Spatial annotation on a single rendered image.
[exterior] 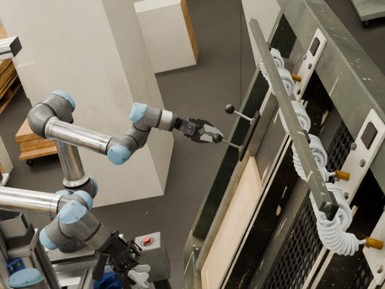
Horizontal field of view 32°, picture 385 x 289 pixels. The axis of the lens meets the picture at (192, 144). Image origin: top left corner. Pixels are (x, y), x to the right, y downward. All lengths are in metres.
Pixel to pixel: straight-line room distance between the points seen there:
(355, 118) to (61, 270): 1.82
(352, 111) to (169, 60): 6.09
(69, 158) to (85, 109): 2.08
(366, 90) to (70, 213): 0.92
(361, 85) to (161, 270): 1.72
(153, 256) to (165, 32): 4.72
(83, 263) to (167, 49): 4.81
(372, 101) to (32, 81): 5.62
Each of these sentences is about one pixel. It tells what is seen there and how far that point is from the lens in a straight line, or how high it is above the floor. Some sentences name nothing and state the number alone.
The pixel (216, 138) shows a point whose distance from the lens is 2.53.
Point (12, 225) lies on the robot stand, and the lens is 2.64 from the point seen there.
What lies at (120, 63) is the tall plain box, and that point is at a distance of 4.72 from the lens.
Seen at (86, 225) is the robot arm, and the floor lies 1.58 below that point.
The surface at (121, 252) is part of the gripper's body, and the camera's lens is 2.02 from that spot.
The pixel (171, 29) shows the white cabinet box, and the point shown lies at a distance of 7.42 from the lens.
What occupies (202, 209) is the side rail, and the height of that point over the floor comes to 1.03.
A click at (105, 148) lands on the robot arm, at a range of 2.51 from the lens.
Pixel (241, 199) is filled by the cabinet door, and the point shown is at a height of 1.25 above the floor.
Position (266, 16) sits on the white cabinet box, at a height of 0.74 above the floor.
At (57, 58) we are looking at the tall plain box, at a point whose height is 1.24.
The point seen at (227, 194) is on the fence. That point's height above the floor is 1.22.
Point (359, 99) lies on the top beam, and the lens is 1.51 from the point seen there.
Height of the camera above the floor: 2.57
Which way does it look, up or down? 26 degrees down
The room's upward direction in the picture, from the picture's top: 16 degrees counter-clockwise
